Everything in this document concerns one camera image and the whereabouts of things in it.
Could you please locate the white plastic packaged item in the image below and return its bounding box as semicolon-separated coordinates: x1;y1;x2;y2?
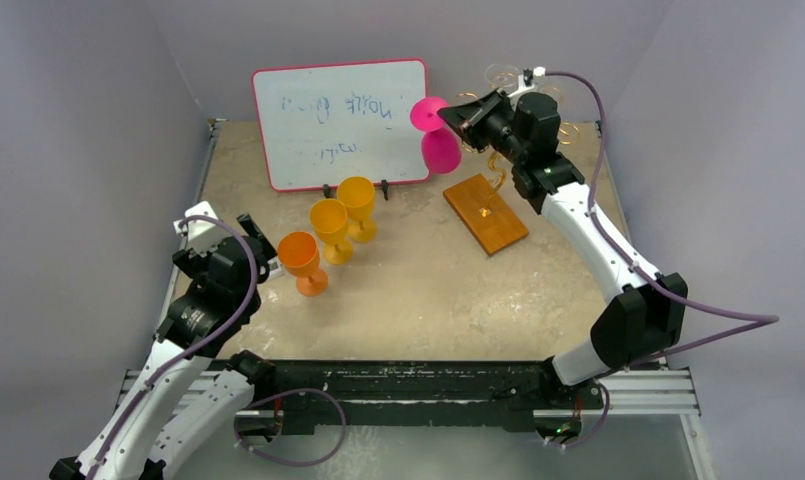
267;258;284;279

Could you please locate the orange wine glass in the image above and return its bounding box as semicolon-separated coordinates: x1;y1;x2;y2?
277;231;328;297

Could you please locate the pink wine glass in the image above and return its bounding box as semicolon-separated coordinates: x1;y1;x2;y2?
409;96;462;175

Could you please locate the yellow wine glass front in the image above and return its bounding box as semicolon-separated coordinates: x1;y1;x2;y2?
309;198;354;265

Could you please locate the yellow wine glass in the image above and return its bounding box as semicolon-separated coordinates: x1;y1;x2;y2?
337;176;377;243
309;198;354;265

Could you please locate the gold wire wine glass rack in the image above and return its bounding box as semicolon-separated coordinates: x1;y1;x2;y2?
444;91;585;255

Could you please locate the red framed whiteboard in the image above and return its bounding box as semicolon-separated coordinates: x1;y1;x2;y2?
251;58;430;192

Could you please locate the clear wine glass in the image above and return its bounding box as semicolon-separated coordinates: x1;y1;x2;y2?
484;63;521;93
540;78;566;107

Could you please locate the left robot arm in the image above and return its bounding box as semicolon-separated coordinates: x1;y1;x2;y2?
49;202;278;479

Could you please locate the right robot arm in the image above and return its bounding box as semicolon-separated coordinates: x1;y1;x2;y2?
438;90;688;407

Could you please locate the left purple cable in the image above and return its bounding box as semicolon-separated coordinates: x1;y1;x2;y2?
87;214;261;480

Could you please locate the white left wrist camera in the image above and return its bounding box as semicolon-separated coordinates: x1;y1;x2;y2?
173;201;230;256

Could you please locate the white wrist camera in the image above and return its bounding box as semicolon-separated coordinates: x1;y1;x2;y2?
173;201;230;256
509;66;547;98

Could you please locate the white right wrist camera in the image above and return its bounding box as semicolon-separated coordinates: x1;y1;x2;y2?
509;66;547;98

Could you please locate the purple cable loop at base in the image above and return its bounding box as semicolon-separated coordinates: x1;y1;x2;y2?
232;387;347;468

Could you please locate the black metal base frame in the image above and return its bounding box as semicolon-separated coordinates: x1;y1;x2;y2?
120;357;698;439

